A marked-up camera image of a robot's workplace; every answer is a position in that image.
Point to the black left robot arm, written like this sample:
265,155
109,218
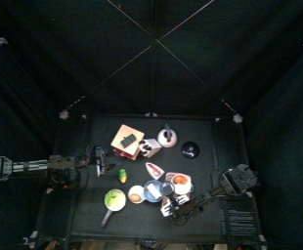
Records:
33,165

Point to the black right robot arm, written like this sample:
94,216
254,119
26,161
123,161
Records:
233,179

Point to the clear round pot lid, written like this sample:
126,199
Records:
167,188

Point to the green yellow toy corn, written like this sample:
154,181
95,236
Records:
123,175

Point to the white bowl with orange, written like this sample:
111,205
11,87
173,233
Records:
181,186

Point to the wooden toy box red base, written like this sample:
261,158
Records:
127,146

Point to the white toy piece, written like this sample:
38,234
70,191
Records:
155,192

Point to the orange toy tomato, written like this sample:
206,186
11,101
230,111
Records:
179,179

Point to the dark green block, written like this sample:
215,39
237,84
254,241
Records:
129,140

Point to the blue toy bowl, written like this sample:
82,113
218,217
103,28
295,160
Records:
149,192

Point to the orange toy egg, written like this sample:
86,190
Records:
135,197

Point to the small white plate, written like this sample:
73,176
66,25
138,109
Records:
133,193

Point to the green toy vegetable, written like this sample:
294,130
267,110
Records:
113,197

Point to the white toy toaster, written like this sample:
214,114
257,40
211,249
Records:
150,147

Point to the white toy kettle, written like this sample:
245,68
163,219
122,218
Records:
167,138

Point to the black round disc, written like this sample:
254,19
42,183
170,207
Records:
190,150

